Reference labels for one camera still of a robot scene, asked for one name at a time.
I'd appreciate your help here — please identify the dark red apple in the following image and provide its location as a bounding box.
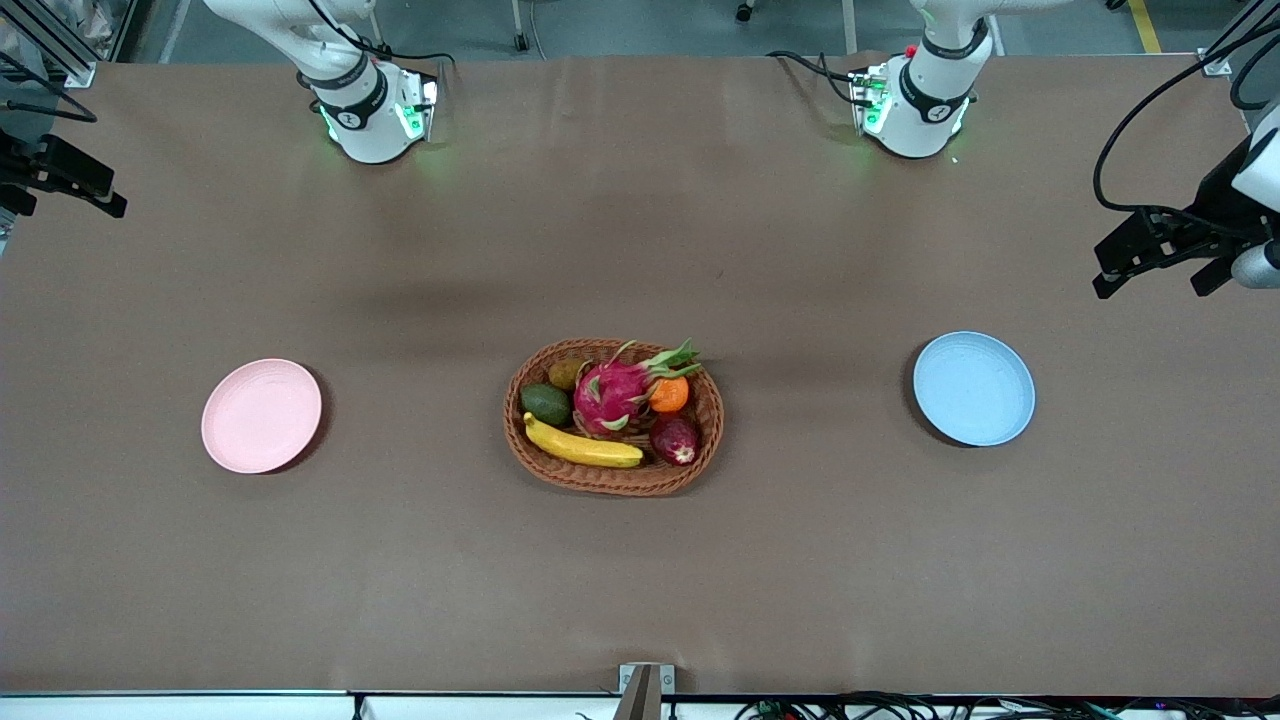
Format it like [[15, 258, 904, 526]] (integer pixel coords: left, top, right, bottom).
[[650, 412, 701, 467]]

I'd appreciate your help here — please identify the yellow banana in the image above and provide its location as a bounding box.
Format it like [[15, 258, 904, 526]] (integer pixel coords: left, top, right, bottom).
[[523, 411, 644, 469]]

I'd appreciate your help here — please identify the light blue plate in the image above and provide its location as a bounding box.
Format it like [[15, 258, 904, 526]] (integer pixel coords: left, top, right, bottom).
[[912, 331, 1037, 448]]

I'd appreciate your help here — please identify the pink plate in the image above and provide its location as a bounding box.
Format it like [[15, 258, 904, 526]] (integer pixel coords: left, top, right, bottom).
[[201, 358, 323, 475]]

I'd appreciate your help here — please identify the brown table cover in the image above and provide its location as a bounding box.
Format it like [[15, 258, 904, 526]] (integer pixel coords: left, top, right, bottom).
[[0, 52, 1280, 698]]

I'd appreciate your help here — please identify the green avocado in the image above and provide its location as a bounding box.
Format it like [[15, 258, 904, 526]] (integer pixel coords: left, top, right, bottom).
[[520, 383, 573, 428]]

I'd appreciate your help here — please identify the pink dragon fruit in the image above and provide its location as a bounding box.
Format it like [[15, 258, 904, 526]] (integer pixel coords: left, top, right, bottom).
[[573, 339, 703, 439]]

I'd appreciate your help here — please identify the brown wicker basket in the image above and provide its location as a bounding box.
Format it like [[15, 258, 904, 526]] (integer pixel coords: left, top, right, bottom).
[[503, 338, 725, 497]]

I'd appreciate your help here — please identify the aluminium frame post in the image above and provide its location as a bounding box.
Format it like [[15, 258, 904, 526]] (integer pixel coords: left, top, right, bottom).
[[1200, 0, 1280, 76], [0, 0, 96, 89]]

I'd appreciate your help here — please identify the black right base cable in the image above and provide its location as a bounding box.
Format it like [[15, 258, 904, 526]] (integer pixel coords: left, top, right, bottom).
[[350, 35, 456, 71]]

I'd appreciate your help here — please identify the black base cable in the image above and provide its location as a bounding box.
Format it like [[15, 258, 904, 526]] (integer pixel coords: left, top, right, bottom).
[[768, 50, 876, 106], [350, 35, 456, 71]]

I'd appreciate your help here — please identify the black left base cable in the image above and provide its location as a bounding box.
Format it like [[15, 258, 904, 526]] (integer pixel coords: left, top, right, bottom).
[[768, 50, 876, 106]]

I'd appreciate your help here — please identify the tangled black cable bundle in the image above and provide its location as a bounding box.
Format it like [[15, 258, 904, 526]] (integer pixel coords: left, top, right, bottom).
[[735, 690, 1280, 720]]

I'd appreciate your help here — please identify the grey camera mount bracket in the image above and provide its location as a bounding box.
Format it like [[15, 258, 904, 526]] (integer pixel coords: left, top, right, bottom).
[[618, 663, 676, 720]]

